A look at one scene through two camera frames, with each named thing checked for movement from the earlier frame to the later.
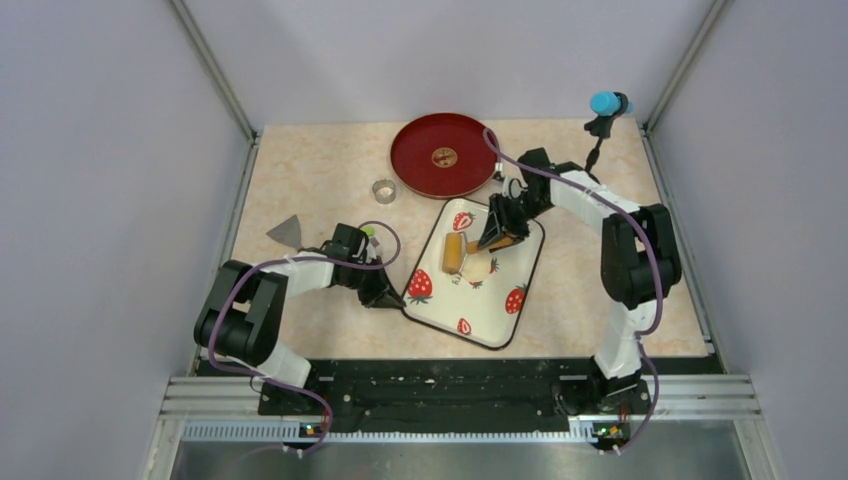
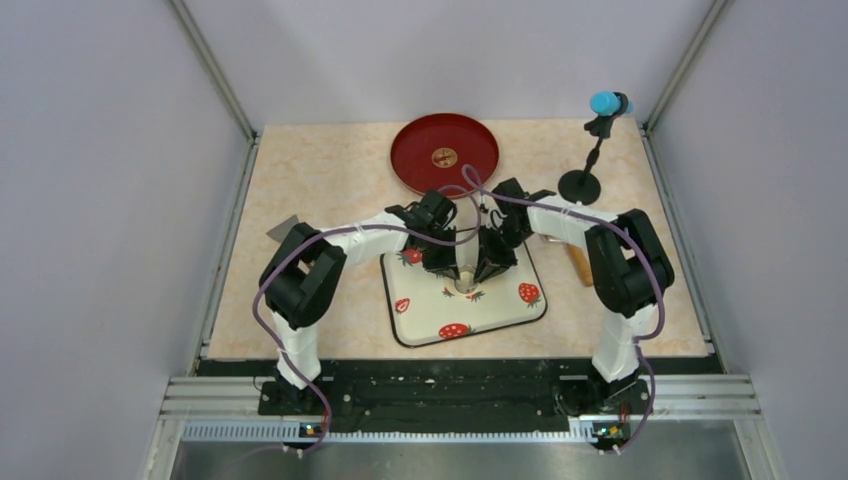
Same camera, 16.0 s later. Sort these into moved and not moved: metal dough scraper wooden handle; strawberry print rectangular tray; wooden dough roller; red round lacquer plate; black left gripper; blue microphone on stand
Moved: black left gripper; wooden dough roller; strawberry print rectangular tray
Not moved: metal dough scraper wooden handle; blue microphone on stand; red round lacquer plate
